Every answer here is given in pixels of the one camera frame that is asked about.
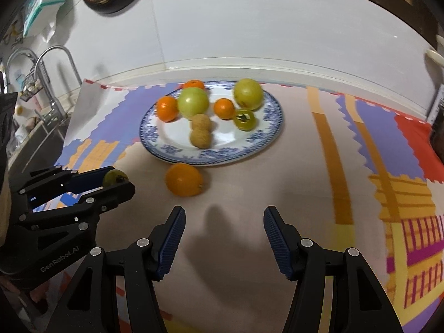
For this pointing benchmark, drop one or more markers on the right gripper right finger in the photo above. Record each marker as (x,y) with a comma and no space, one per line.
(359,304)

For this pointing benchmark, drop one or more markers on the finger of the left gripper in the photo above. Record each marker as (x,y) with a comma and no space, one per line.
(34,189)
(89,207)

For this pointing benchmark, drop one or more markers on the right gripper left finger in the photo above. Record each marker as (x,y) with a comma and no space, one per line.
(89,304)

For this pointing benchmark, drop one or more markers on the small yellow-green fruit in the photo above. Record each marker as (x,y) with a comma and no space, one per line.
(114,177)

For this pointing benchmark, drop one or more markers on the brown kiwi fruit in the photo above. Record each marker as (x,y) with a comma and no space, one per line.
(201,138)
(201,121)

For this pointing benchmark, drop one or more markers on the green apple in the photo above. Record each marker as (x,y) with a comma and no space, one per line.
(192,101)

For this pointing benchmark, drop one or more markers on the small orange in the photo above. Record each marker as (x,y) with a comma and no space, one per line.
(224,109)

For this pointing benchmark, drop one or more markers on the small green tomato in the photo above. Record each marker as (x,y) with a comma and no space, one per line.
(245,120)

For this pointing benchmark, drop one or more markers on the large yellow-green apple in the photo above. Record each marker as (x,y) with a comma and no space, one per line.
(248,94)

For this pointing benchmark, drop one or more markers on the steel kitchen sink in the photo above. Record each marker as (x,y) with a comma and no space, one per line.
(40,150)

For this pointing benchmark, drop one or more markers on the chrome pull-down faucet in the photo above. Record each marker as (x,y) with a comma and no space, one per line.
(56,112)

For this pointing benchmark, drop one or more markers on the colourful patterned table cloth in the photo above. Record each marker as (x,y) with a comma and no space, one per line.
(344,171)

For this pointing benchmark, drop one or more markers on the blue rimmed white plate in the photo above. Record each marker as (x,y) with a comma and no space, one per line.
(170,141)

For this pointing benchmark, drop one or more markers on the thin curved steel faucet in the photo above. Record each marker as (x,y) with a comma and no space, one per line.
(59,65)

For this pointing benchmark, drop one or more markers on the teal white cardboard box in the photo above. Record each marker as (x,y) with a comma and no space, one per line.
(40,18)

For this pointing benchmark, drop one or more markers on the wire basket on faucet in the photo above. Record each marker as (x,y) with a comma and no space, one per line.
(30,86)

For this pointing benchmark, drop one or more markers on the white handled pot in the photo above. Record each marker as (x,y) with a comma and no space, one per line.
(434,55)

